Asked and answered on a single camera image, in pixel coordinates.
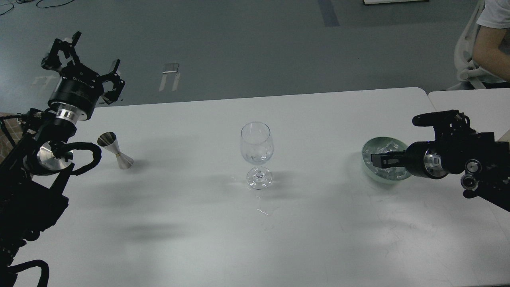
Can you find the green bowl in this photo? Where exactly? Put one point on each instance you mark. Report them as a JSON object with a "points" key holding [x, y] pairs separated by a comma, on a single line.
{"points": [[374, 151]]}

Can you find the clear ice cubes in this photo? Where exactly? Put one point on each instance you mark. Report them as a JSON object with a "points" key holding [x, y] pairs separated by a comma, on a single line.
{"points": [[392, 149]]}

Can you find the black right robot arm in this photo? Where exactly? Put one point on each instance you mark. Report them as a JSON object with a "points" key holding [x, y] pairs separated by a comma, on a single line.
{"points": [[483, 162]]}

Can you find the clear wine glass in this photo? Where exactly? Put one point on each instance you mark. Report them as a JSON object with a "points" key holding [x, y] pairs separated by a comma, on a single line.
{"points": [[257, 148]]}

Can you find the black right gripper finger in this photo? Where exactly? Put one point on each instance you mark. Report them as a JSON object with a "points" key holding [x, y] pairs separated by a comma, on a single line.
{"points": [[389, 163], [401, 155]]}

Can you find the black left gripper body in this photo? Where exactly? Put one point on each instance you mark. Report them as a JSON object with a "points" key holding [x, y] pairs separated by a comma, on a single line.
{"points": [[78, 86]]}

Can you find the person in white shirt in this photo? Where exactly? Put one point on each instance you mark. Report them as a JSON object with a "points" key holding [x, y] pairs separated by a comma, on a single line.
{"points": [[491, 47]]}

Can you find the steel double jigger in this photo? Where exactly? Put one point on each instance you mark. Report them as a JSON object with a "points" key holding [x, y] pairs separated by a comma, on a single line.
{"points": [[109, 142]]}

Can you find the tan checkered cushion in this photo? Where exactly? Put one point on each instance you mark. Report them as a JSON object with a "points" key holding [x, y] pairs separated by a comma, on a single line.
{"points": [[9, 136]]}

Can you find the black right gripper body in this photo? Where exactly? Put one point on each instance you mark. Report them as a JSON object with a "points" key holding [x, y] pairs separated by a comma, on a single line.
{"points": [[422, 159]]}

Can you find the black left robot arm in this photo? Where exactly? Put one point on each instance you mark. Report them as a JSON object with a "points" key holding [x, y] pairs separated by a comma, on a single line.
{"points": [[35, 172]]}

